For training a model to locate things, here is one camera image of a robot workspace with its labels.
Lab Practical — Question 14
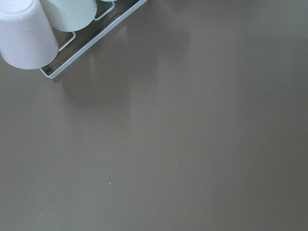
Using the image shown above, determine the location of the pale green plastic cup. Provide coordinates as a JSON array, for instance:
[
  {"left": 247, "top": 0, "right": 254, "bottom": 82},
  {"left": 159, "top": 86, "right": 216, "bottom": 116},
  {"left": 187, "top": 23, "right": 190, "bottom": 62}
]
[{"left": 41, "top": 0, "right": 97, "bottom": 32}]

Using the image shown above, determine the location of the white wire cup rack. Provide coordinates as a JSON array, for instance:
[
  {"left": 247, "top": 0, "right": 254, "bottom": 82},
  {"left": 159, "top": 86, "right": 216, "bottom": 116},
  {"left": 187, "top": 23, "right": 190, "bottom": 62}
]
[{"left": 40, "top": 0, "right": 147, "bottom": 79}]

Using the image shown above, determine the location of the white plastic cup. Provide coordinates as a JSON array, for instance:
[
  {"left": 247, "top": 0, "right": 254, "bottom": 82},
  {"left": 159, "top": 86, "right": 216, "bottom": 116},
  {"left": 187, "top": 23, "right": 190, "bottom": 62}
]
[{"left": 0, "top": 0, "right": 58, "bottom": 69}]

